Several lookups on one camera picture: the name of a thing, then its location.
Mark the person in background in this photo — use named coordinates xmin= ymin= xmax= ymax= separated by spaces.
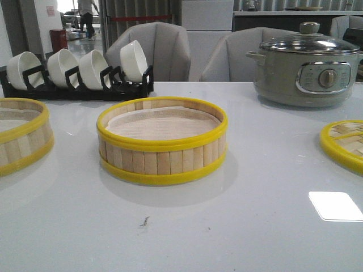
xmin=77 ymin=0 xmax=99 ymax=40

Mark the woven bamboo steamer lid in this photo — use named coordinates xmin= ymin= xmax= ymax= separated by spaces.
xmin=319 ymin=120 xmax=362 ymax=176

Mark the grey chair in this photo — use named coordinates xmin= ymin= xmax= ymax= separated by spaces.
xmin=330 ymin=15 xmax=363 ymax=39
xmin=105 ymin=22 xmax=191 ymax=82
xmin=199 ymin=27 xmax=294 ymax=82

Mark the grey electric cooking pot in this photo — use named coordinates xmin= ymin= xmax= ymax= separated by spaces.
xmin=246 ymin=49 xmax=362 ymax=108

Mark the red bin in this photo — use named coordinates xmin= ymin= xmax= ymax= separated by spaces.
xmin=49 ymin=29 xmax=68 ymax=53

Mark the left grey chair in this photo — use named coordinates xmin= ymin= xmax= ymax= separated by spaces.
xmin=105 ymin=22 xmax=191 ymax=82

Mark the white steamer liner paper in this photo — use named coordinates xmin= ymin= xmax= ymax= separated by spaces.
xmin=106 ymin=106 xmax=221 ymax=141

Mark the black dish rack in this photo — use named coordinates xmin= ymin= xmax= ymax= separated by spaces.
xmin=1 ymin=65 xmax=154 ymax=101

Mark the bamboo steamer basket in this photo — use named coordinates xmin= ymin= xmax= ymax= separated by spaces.
xmin=1 ymin=97 xmax=54 ymax=176
xmin=96 ymin=96 xmax=228 ymax=185

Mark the far right grey chair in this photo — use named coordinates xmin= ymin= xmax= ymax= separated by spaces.
xmin=330 ymin=15 xmax=363 ymax=39

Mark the white bowl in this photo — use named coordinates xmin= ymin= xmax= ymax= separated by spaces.
xmin=6 ymin=52 xmax=41 ymax=90
xmin=79 ymin=50 xmax=109 ymax=91
xmin=47 ymin=48 xmax=78 ymax=88
xmin=120 ymin=40 xmax=148 ymax=83

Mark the glass pot lid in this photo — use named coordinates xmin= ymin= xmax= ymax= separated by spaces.
xmin=260 ymin=22 xmax=360 ymax=54

